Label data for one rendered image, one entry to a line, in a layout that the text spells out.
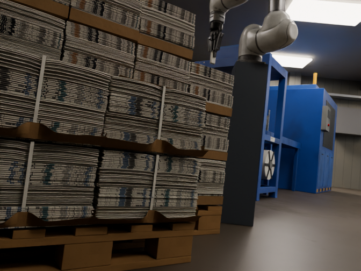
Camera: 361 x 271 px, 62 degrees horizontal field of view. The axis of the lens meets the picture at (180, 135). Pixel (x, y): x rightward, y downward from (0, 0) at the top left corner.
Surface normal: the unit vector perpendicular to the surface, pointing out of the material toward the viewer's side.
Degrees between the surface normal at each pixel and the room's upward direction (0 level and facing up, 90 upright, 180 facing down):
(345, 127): 90
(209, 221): 90
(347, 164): 90
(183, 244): 90
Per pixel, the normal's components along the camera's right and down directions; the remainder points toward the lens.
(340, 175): -0.04, -0.07
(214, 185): 0.56, 0.00
